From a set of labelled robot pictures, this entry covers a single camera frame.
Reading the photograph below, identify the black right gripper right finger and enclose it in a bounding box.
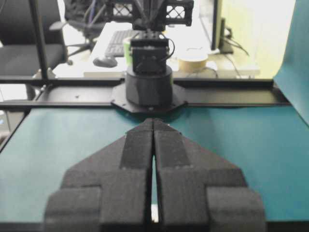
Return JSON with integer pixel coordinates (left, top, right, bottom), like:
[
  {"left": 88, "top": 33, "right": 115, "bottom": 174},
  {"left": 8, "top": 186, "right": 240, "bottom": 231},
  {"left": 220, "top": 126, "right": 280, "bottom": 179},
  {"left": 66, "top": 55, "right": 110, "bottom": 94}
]
[{"left": 154, "top": 120, "right": 266, "bottom": 232}]

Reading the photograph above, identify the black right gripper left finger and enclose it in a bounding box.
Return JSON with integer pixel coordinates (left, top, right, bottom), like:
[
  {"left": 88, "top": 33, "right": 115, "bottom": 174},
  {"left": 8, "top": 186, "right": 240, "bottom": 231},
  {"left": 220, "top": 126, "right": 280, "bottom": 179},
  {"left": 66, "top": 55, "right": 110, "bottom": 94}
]
[{"left": 44, "top": 119, "right": 153, "bottom": 232}]

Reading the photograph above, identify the grey computer mouse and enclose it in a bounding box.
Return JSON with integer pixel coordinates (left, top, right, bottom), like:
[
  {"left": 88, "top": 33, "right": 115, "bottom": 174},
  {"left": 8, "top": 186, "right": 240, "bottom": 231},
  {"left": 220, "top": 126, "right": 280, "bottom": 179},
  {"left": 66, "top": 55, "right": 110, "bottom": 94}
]
[{"left": 93, "top": 57, "right": 118, "bottom": 68}]

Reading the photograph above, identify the brown tape roll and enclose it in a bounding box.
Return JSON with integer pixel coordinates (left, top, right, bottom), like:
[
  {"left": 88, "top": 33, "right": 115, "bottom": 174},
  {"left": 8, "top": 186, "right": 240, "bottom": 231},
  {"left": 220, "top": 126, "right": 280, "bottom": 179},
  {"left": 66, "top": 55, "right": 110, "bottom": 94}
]
[{"left": 178, "top": 52, "right": 209, "bottom": 73}]

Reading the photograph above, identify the green cup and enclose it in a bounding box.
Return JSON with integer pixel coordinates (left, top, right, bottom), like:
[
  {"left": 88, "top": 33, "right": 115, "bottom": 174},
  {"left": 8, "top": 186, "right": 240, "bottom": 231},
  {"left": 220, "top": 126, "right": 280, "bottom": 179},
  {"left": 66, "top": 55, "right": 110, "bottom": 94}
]
[{"left": 123, "top": 37, "right": 132, "bottom": 66}]

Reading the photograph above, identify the black computer keyboard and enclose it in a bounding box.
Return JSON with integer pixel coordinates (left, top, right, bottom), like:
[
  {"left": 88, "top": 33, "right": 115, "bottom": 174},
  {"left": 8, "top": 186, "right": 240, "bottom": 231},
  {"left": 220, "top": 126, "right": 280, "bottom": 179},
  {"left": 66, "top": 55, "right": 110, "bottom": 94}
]
[{"left": 105, "top": 29, "right": 139, "bottom": 58}]

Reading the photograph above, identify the white desk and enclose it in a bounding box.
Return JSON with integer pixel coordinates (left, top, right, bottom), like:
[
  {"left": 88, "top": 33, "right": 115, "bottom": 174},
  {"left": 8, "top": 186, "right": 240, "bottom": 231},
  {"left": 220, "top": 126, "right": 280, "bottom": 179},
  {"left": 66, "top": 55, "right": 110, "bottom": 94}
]
[{"left": 83, "top": 14, "right": 261, "bottom": 78}]

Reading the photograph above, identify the black office chair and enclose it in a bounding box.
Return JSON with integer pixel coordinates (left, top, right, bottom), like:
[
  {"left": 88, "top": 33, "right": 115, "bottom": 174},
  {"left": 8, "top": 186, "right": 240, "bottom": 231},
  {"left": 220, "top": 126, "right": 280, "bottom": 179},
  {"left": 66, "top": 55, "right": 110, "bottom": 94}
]
[{"left": 0, "top": 0, "right": 71, "bottom": 76}]

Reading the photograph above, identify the black aluminium frame rail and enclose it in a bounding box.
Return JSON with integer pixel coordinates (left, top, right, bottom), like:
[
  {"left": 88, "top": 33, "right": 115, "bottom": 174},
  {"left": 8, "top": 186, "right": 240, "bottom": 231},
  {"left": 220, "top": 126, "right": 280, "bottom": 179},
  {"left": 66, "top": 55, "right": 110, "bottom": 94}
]
[{"left": 0, "top": 77, "right": 290, "bottom": 111}]

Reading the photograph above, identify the black vertical frame post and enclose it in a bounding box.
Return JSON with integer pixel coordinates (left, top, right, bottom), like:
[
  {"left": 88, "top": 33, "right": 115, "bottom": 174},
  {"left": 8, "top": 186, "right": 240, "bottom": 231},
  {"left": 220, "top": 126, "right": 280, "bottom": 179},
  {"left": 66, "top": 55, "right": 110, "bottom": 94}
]
[{"left": 28, "top": 0, "right": 49, "bottom": 82}]

